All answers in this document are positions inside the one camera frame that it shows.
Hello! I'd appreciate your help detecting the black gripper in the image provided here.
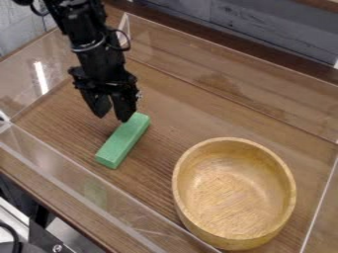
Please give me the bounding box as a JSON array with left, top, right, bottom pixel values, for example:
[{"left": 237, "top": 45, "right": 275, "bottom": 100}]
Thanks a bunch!
[{"left": 68, "top": 41, "right": 139, "bottom": 123}]

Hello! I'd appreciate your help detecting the green rectangular block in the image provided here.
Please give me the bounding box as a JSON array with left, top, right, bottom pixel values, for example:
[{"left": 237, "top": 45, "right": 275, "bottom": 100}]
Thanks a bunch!
[{"left": 95, "top": 113, "right": 151, "bottom": 169}]

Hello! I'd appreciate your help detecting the brown wooden bowl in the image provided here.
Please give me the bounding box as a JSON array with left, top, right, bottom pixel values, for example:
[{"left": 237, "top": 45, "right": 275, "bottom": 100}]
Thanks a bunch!
[{"left": 171, "top": 137, "right": 297, "bottom": 251}]

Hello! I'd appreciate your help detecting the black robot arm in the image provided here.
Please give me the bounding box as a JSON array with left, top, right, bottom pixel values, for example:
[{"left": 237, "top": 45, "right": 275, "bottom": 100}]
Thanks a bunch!
[{"left": 12, "top": 0, "right": 139, "bottom": 123}]

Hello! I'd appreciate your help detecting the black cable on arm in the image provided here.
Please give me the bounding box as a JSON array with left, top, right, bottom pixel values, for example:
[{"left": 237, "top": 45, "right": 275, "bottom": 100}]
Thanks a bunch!
[{"left": 107, "top": 29, "right": 133, "bottom": 52}]

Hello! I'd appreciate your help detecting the clear acrylic corner bracket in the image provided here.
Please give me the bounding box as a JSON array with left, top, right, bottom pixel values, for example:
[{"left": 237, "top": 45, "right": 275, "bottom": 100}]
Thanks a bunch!
[{"left": 116, "top": 13, "right": 131, "bottom": 47}]

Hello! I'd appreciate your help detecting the black cable lower left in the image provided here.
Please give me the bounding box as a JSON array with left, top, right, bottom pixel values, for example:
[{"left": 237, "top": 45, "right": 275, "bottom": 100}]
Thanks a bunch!
[{"left": 0, "top": 219, "right": 22, "bottom": 253}]

